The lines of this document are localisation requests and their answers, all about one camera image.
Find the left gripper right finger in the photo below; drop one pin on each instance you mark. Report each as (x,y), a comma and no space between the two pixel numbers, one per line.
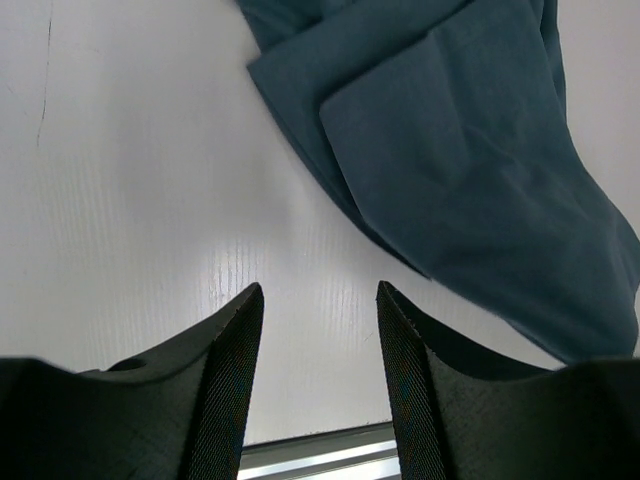
(463,411)

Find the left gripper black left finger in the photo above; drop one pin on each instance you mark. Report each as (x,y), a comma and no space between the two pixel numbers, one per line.
(176,411)

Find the blue-grey t-shirt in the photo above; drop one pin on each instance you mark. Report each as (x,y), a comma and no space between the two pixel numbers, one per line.
(439,129)

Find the aluminium mounting rail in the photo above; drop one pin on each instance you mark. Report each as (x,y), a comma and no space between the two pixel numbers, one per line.
(367,452)

